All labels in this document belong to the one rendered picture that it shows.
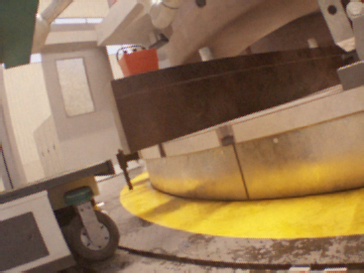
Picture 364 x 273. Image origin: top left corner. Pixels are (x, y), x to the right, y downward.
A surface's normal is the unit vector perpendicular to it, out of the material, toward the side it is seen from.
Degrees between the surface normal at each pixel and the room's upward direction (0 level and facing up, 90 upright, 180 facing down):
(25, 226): 90
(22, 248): 90
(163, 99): 90
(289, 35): 90
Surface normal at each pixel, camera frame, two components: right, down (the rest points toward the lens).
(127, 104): 0.42, -0.14
